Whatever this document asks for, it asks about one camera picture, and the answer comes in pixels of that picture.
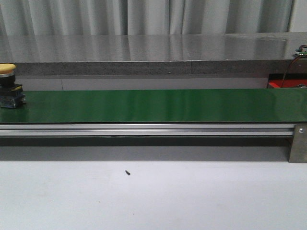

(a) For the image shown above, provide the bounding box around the green conveyor belt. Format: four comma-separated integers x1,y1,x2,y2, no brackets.
0,88,307,123

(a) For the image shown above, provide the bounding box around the grey stone counter slab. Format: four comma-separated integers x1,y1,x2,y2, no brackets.
0,33,307,76

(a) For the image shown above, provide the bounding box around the red bin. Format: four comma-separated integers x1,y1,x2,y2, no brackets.
267,73,307,88

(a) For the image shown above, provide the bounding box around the yellow mushroom push button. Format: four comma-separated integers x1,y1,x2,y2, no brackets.
0,63,26,109

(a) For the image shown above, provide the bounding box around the small green circuit board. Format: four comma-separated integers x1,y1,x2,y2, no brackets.
293,45,307,58

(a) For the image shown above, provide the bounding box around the grey pleated curtain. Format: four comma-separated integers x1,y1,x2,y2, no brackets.
0,0,294,35

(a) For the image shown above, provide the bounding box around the aluminium conveyor side rail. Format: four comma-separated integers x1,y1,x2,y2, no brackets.
0,123,295,137

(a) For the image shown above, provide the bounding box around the metal conveyor support bracket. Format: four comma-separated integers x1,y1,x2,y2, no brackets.
289,124,307,163

